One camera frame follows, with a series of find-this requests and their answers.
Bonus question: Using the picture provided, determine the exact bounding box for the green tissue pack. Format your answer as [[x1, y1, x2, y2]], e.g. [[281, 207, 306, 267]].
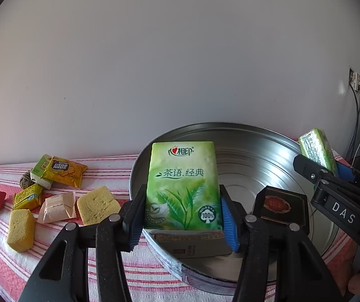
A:
[[299, 128, 339, 175], [144, 141, 225, 232]]

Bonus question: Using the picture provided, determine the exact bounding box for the black cable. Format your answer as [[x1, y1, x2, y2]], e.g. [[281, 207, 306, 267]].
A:
[[348, 90, 360, 164]]

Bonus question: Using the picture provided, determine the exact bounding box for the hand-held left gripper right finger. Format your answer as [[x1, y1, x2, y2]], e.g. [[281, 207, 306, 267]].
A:
[[219, 185, 344, 302]]

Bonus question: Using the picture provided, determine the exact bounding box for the green snack packet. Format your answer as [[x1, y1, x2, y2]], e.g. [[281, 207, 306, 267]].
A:
[[13, 184, 43, 211], [29, 154, 54, 187]]

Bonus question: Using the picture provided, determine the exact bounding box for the red striped tablecloth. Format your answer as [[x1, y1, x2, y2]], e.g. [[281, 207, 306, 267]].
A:
[[0, 154, 360, 302]]

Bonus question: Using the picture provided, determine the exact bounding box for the white wall socket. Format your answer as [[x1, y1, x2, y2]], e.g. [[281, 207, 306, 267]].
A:
[[349, 67, 360, 93]]

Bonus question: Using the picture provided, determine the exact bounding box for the white box with red label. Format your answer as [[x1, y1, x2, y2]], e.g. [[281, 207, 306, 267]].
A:
[[153, 229, 232, 258]]

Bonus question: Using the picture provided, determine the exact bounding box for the tan paper packet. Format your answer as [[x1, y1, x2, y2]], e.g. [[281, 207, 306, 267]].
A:
[[38, 192, 78, 224]]

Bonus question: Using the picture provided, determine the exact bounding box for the black box with red emblem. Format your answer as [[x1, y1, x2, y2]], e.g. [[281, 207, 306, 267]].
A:
[[252, 186, 310, 235]]

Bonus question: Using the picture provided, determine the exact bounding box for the yellow sponge block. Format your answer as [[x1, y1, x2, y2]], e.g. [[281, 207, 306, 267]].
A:
[[77, 185, 122, 226], [6, 208, 36, 253]]

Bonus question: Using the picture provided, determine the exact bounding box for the brown twine ball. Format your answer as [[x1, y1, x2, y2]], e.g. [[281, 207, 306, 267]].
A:
[[19, 170, 36, 191]]

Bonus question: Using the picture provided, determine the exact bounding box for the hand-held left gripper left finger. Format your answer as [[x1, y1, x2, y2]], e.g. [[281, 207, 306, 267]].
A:
[[17, 184, 149, 302]]

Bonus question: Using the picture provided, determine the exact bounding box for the yellow snack packet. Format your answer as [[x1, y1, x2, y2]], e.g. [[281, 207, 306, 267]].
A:
[[43, 157, 88, 188]]

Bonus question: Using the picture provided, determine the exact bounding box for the round metal tin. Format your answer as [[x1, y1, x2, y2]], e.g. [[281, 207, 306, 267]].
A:
[[129, 122, 344, 296]]

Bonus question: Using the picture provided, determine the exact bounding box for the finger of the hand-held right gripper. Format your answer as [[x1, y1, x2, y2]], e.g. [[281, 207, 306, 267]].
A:
[[336, 162, 360, 194], [293, 154, 335, 192]]

